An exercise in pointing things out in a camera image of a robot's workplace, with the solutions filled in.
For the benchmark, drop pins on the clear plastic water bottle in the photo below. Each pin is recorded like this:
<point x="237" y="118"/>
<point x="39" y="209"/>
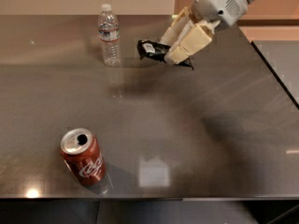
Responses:
<point x="109" y="34"/>

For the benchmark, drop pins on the red coca-cola can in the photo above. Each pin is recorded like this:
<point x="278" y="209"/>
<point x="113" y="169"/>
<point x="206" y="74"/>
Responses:
<point x="83" y="157"/>

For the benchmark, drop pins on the black rxbar chocolate wrapper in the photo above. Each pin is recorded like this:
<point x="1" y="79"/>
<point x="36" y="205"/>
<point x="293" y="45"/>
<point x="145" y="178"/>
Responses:
<point x="156" y="52"/>

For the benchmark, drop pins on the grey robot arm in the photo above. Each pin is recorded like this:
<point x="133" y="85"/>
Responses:
<point x="194" y="27"/>

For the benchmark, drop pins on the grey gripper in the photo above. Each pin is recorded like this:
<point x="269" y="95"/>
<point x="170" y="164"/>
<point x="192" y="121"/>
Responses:
<point x="219" y="4"/>

